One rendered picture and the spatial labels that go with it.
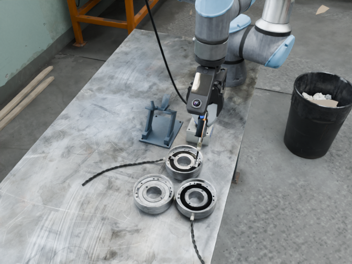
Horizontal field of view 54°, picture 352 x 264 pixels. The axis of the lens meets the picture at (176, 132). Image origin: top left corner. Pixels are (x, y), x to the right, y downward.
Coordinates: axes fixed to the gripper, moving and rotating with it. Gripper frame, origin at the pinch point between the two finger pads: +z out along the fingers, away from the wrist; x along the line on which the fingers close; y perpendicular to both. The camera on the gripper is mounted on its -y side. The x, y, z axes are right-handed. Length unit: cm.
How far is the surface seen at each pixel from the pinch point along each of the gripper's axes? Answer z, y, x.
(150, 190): 11.4, -17.4, 8.6
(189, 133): 9.4, 4.8, 5.2
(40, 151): 13.0, -14.2, 45.5
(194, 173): 10.0, -9.1, -0.8
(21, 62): 77, 103, 168
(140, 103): 13.1, 16.9, 27.0
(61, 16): 68, 163, 171
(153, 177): 10.1, -14.2, 9.0
